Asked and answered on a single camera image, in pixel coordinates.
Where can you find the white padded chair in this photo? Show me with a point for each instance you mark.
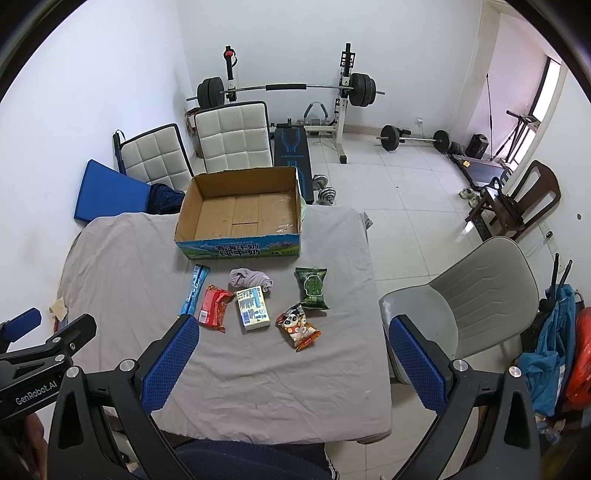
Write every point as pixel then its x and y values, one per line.
pixel 234 137
pixel 156 156

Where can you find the black speaker box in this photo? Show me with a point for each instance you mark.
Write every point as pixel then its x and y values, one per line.
pixel 477 146

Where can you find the grey table cloth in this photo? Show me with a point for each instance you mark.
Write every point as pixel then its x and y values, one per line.
pixel 128 274

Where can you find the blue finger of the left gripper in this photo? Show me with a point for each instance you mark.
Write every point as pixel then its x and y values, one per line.
pixel 16 328
pixel 75 335

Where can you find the blue white tissue pack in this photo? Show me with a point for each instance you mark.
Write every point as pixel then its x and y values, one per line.
pixel 252 308

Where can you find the large barbell on rack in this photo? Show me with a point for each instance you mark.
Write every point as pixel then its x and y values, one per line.
pixel 361 90

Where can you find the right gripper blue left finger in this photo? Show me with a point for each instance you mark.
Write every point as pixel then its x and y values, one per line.
pixel 81 444

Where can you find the dark blue garment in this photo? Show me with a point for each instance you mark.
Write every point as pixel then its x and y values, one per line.
pixel 163 200

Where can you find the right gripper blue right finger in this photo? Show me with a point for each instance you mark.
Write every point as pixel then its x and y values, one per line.
pixel 506 443

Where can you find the green pickle snack packet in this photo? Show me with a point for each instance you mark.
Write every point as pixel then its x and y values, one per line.
pixel 311 281

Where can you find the small dumbbell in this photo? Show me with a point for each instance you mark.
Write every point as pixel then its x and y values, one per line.
pixel 324 193

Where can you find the white padded chair left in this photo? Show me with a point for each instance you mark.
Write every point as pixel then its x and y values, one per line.
pixel 156 156

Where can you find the red snack packet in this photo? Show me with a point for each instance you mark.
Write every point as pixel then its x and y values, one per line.
pixel 213 307

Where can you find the long blue snack packet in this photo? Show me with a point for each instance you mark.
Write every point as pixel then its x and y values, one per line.
pixel 199 275

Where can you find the panda orange snack packet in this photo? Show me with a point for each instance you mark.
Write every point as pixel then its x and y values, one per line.
pixel 295 324

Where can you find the beige paper scrap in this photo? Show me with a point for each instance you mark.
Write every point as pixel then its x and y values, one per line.
pixel 58 310

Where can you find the treadmill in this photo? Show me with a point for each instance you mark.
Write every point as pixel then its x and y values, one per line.
pixel 480 173

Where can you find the white barbell rack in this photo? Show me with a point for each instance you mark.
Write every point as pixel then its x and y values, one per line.
pixel 341 104

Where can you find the cardboard box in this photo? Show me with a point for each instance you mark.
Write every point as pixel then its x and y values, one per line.
pixel 241 214

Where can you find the blue bag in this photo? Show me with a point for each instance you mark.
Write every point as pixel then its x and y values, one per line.
pixel 547 368

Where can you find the blue foam mat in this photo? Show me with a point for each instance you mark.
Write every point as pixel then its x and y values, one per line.
pixel 105 192

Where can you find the grey plastic chair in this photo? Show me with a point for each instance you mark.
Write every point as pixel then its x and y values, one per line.
pixel 483 300

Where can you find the black blue weight bench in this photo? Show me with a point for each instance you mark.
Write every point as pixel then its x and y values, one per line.
pixel 291 150

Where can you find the orange bag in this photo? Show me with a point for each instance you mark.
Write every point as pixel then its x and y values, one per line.
pixel 577 392

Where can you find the lilac sock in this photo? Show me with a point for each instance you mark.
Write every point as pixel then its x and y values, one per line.
pixel 246 278

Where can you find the small barbell on floor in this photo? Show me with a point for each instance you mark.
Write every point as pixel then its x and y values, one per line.
pixel 391 138

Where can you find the white padded chair right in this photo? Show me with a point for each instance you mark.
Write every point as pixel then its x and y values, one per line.
pixel 234 137

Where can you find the dark wooden chair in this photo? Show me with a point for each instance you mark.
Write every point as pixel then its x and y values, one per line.
pixel 497 213

